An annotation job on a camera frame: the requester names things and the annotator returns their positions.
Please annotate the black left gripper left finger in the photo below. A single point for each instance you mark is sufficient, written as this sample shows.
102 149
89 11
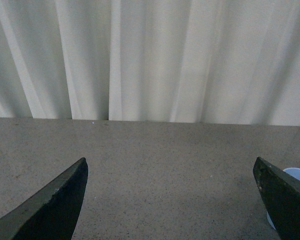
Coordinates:
51 213

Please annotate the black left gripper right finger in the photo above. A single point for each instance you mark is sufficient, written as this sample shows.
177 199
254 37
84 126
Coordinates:
280 193

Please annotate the white curtain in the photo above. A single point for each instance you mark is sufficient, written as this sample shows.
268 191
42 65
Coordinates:
210 61

